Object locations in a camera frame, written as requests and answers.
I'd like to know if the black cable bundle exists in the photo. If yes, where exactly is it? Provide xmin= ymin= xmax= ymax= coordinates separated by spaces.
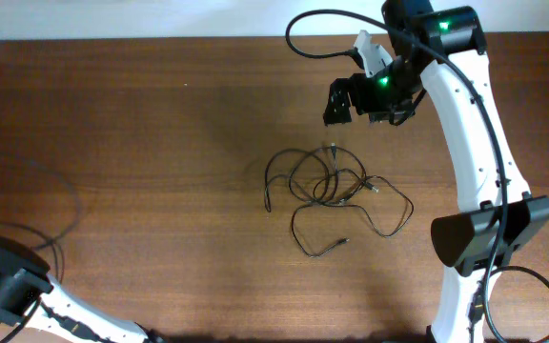
xmin=263 ymin=141 xmax=416 ymax=259

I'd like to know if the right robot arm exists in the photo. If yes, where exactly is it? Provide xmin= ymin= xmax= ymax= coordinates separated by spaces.
xmin=323 ymin=1 xmax=549 ymax=342

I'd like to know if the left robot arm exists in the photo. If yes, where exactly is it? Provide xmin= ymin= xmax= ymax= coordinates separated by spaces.
xmin=0 ymin=236 xmax=166 ymax=343

